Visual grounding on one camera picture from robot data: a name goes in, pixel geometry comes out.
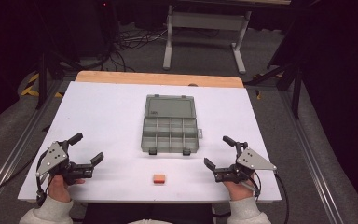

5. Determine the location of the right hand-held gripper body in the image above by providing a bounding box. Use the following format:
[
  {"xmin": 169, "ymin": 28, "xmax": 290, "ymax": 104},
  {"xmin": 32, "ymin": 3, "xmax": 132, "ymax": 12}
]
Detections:
[{"xmin": 213, "ymin": 141, "xmax": 278, "ymax": 191}]

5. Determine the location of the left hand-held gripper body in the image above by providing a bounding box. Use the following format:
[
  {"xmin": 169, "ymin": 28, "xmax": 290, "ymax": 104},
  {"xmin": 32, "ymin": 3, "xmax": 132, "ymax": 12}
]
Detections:
[{"xmin": 35, "ymin": 141, "xmax": 94, "ymax": 186}]

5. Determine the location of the clear grey compartment box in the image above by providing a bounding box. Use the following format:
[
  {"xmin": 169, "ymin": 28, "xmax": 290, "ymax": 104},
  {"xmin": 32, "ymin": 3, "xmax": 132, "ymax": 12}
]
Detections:
[{"xmin": 140, "ymin": 93, "xmax": 203, "ymax": 157}]

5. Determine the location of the person's right hand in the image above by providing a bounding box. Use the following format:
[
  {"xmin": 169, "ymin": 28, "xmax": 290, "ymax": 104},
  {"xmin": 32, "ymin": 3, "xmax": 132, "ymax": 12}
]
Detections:
[{"xmin": 223, "ymin": 174, "xmax": 257, "ymax": 202}]

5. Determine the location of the person's left hand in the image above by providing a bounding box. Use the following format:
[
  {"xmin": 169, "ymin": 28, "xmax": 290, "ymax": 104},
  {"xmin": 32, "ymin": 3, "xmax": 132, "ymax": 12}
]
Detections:
[{"xmin": 48, "ymin": 173, "xmax": 86, "ymax": 203}]

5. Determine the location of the person's dark lap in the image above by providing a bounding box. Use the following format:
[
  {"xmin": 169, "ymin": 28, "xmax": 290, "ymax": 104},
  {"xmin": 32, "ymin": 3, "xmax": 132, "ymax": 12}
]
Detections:
[{"xmin": 83, "ymin": 203, "xmax": 215, "ymax": 224}]

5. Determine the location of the black metal stand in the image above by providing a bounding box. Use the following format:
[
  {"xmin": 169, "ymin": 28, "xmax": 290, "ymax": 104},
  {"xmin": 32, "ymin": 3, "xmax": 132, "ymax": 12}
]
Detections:
[
  {"xmin": 27, "ymin": 0, "xmax": 85, "ymax": 110},
  {"xmin": 243, "ymin": 18, "xmax": 306, "ymax": 120}
]

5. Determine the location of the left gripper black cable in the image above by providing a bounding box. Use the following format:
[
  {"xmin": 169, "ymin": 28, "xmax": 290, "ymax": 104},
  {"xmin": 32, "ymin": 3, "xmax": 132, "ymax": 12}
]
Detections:
[{"xmin": 34, "ymin": 150, "xmax": 54, "ymax": 207}]

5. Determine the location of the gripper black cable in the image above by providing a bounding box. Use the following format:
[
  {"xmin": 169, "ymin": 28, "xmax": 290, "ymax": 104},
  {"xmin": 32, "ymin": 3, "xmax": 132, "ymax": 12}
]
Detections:
[
  {"xmin": 34, "ymin": 150, "xmax": 54, "ymax": 207},
  {"xmin": 248, "ymin": 173, "xmax": 291, "ymax": 224}
]

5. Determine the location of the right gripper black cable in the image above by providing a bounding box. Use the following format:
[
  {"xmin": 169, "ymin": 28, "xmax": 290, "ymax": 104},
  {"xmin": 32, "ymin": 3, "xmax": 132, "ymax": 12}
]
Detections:
[{"xmin": 248, "ymin": 173, "xmax": 291, "ymax": 224}]

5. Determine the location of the tangle of black floor cables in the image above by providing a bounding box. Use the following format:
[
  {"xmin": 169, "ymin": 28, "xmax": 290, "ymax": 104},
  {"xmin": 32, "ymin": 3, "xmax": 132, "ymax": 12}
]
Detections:
[{"xmin": 83, "ymin": 27, "xmax": 169, "ymax": 73}]

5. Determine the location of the grey metal table frame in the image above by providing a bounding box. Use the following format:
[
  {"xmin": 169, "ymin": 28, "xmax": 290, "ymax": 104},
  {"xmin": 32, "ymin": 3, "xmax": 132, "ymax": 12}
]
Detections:
[{"xmin": 162, "ymin": 4, "xmax": 253, "ymax": 75}]

